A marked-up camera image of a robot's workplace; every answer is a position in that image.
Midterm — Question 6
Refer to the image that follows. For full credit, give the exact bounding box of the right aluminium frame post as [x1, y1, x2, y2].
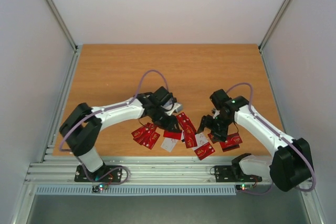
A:
[258, 0, 292, 53]

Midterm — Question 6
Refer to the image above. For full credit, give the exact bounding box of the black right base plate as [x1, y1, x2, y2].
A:
[214, 165, 262, 183]

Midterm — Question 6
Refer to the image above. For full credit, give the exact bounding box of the aluminium frame post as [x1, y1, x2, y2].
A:
[29, 0, 79, 51]
[258, 0, 292, 53]

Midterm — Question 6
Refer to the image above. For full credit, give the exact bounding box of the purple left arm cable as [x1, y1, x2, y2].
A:
[59, 70, 170, 183]

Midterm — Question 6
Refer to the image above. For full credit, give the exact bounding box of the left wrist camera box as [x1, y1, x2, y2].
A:
[163, 101, 183, 115]

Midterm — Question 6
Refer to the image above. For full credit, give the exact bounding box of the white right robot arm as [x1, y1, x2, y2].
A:
[197, 89, 316, 191]

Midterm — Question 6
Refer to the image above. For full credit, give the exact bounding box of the red vip card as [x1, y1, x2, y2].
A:
[207, 133, 218, 144]
[140, 132, 160, 150]
[131, 125, 150, 145]
[194, 143, 215, 161]
[219, 133, 243, 148]
[183, 130, 197, 148]

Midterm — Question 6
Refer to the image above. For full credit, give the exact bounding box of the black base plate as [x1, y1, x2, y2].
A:
[214, 165, 262, 183]
[74, 165, 122, 183]

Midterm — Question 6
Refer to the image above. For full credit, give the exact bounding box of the grey slotted cable duct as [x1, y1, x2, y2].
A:
[35, 185, 236, 196]

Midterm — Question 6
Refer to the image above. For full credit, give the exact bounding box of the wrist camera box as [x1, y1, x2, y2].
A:
[212, 108, 220, 119]
[163, 101, 183, 115]

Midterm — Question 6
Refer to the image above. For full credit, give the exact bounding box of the left aluminium frame post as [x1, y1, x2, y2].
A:
[29, 0, 79, 51]

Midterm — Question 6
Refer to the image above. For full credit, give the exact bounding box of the red card under left pile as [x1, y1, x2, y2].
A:
[145, 123, 157, 132]

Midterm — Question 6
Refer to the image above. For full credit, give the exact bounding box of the red VIP card far left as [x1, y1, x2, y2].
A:
[131, 125, 150, 145]

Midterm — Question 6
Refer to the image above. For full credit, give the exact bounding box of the red VIP card left front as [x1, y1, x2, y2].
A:
[140, 132, 160, 150]

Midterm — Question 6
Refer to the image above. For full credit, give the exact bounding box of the white card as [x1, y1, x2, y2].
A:
[161, 137, 178, 153]
[192, 133, 209, 151]

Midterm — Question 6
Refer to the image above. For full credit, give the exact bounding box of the white card right centre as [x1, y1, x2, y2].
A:
[192, 133, 209, 151]

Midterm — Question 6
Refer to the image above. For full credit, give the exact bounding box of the red striped card far right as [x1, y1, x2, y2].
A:
[222, 144, 240, 152]

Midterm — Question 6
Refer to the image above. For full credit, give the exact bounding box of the red VIP card centre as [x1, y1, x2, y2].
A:
[183, 130, 197, 148]

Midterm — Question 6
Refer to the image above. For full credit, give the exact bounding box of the red card upper centre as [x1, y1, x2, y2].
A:
[176, 112, 196, 134]

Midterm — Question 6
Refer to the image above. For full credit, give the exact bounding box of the left small circuit board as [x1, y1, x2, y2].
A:
[92, 184, 109, 193]

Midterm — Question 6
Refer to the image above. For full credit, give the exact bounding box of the aluminium rail base front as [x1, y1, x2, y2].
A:
[23, 155, 313, 185]

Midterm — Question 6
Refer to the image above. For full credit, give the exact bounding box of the red VIP card far right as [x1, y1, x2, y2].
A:
[219, 133, 243, 148]

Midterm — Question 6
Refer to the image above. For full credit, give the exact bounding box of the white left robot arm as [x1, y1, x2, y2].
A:
[59, 87, 183, 182]

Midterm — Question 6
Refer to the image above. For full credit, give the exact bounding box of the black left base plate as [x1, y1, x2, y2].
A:
[74, 165, 122, 183]

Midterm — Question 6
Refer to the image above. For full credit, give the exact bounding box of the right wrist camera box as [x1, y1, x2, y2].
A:
[212, 108, 220, 119]

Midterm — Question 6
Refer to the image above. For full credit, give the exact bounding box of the right small circuit board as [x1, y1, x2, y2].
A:
[236, 184, 255, 191]

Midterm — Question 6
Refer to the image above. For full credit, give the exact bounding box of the small circuit board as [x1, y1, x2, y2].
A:
[92, 184, 109, 193]
[236, 184, 255, 191]

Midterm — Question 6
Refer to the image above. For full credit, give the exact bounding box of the red card magnetic stripe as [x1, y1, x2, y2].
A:
[163, 131, 182, 140]

